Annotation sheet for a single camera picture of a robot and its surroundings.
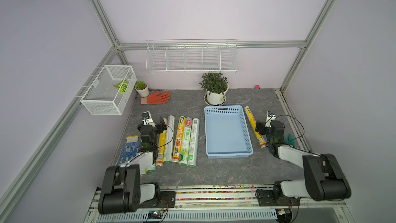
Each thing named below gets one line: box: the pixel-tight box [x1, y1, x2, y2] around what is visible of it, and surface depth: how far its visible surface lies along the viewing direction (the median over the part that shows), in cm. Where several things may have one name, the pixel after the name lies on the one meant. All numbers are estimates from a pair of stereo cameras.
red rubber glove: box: [140, 91, 171, 105], surface depth 118 cm
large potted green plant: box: [199, 71, 229, 106], surface depth 104 cm
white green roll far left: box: [146, 162, 157, 174], surface depth 82 cm
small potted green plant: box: [135, 81, 150, 98], surface depth 114 cm
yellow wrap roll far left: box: [155, 118, 168, 168], surface depth 87 cm
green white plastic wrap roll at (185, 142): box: [178, 116, 193, 167], surface depth 90 cm
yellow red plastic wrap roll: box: [172, 115, 186, 165], surface depth 91 cm
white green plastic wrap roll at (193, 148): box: [186, 117, 201, 168], surface depth 90 cm
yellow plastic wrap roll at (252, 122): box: [243, 105, 267, 149], surface depth 101 cm
